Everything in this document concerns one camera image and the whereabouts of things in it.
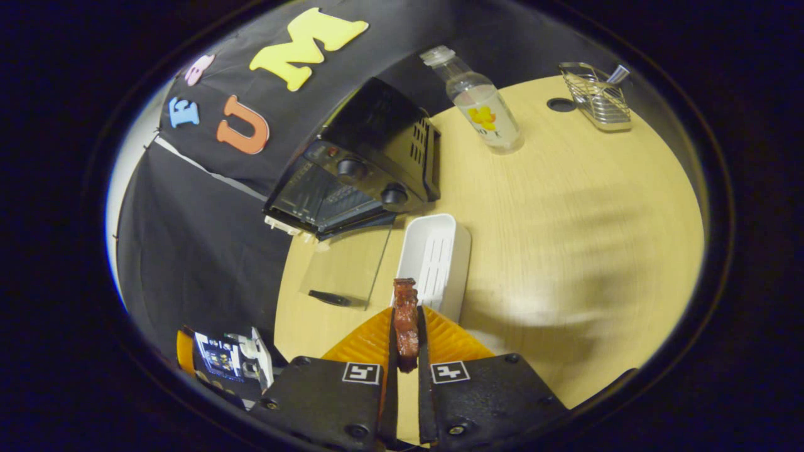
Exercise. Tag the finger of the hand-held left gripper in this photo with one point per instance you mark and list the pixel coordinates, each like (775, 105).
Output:
(183, 353)

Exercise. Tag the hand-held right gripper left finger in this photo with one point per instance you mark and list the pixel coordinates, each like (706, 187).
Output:
(326, 402)

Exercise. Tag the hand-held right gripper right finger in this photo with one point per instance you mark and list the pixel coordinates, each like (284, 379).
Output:
(483, 402)

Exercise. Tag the clear glass bottle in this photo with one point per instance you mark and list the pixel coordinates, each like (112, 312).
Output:
(483, 107)

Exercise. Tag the black backdrop cloth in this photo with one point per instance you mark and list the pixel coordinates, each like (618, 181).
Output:
(207, 245)

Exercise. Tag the metal spoon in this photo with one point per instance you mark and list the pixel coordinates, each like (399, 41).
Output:
(618, 74)

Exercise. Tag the brown grilled meat piece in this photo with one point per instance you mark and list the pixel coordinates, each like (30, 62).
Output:
(406, 320)

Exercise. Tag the black electric oven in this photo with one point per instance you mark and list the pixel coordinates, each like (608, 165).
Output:
(370, 150)

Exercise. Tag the white plastic tray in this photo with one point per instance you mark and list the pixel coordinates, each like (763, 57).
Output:
(433, 257)

